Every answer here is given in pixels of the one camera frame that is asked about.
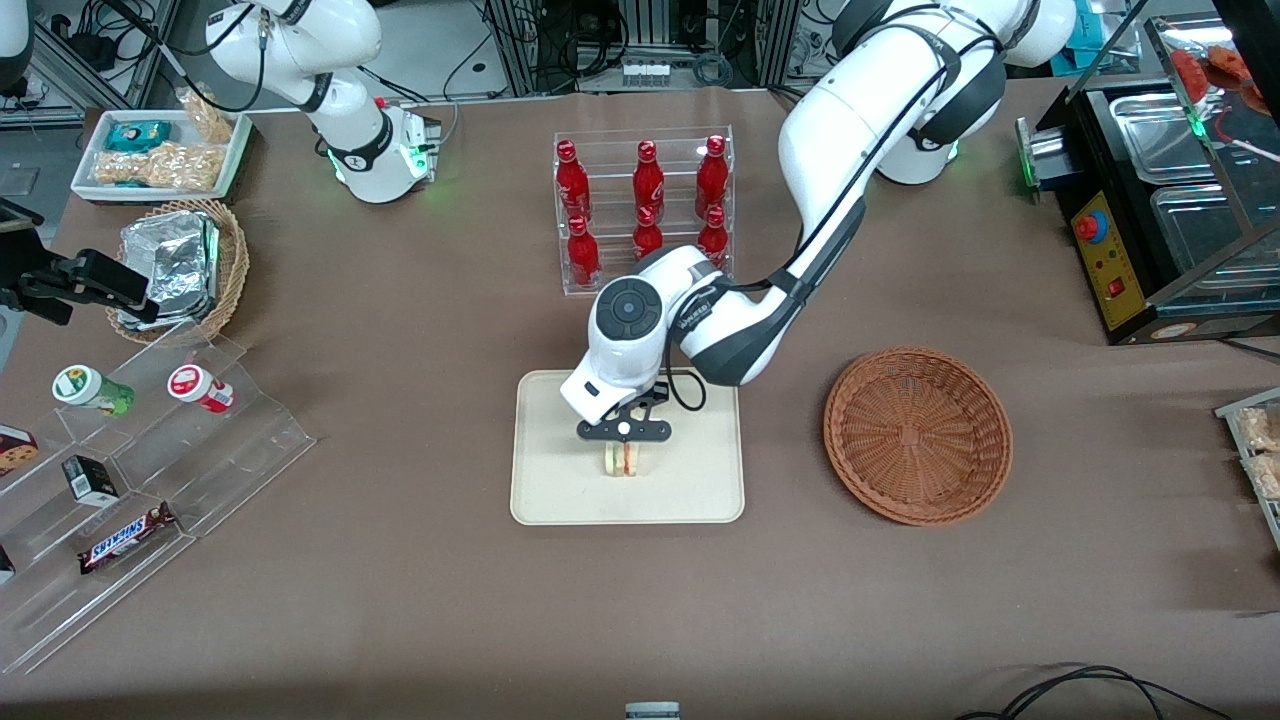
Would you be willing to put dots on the tan wicker basket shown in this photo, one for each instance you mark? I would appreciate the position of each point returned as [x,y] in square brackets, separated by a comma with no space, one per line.
[235,270]

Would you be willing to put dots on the white snack tray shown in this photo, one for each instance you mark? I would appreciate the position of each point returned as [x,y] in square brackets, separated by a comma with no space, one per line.
[235,150]

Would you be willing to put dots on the black food warmer cabinet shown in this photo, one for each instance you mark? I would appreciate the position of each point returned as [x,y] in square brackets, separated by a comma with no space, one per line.
[1180,322]

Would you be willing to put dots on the red packaged food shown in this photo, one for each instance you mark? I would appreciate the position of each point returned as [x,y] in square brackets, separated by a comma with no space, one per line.
[1215,70]

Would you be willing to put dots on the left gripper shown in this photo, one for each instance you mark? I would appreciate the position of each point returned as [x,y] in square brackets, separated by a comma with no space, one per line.
[659,391]

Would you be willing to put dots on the cream plastic serving tray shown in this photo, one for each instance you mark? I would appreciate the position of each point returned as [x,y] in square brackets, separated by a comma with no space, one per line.
[560,480]

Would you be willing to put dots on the clear bag of nuts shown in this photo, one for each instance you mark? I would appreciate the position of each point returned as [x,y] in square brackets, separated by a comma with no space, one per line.
[207,115]
[155,168]

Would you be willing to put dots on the round brown wicker basket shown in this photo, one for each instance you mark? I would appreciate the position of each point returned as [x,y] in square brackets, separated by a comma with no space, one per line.
[918,435]

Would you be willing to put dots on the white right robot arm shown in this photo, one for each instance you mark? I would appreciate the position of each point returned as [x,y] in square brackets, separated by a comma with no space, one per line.
[300,50]

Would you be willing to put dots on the clear acrylic bottle rack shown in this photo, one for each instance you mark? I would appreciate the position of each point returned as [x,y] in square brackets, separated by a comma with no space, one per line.
[610,200]

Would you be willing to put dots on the snickers chocolate bar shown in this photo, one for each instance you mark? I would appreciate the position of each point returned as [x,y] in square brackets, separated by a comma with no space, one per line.
[125,540]

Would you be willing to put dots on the small black box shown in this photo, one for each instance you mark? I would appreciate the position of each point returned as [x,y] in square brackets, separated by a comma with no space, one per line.
[92,480]

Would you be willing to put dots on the steel warmer pan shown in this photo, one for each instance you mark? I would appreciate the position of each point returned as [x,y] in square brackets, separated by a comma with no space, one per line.
[1200,235]
[1160,135]

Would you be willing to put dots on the clear acrylic snack shelf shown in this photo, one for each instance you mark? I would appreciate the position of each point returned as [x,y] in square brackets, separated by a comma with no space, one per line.
[1235,410]

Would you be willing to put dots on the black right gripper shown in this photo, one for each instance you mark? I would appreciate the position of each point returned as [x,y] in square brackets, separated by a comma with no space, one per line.
[52,281]

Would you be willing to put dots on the red cola bottle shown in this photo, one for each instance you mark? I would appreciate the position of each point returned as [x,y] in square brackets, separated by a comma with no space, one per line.
[583,255]
[572,180]
[648,185]
[713,238]
[647,240]
[711,175]

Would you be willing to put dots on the clear bag of snacks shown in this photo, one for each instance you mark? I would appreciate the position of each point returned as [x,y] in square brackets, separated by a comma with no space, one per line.
[1266,476]
[1260,430]

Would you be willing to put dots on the teal snack packet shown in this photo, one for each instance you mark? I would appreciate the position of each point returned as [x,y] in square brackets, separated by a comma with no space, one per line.
[138,134]

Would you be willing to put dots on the green lidded cup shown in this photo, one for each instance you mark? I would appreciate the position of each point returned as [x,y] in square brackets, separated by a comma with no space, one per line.
[90,389]

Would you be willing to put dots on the clear acrylic stepped display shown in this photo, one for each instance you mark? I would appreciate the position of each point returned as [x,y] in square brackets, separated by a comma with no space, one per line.
[250,440]

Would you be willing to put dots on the grey box with label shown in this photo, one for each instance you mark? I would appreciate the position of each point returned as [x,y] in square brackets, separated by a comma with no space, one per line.
[652,711]

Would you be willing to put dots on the brown cookie box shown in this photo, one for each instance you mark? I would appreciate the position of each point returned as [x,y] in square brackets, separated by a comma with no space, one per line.
[15,450]

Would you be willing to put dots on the red lidded cup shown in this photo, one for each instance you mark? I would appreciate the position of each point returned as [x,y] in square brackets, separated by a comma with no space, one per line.
[200,388]

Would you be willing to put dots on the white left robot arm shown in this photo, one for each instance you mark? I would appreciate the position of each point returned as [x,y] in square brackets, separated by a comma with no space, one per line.
[850,130]

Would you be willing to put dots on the triangle sandwich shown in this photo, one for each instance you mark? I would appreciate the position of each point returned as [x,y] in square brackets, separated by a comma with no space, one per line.
[622,459]

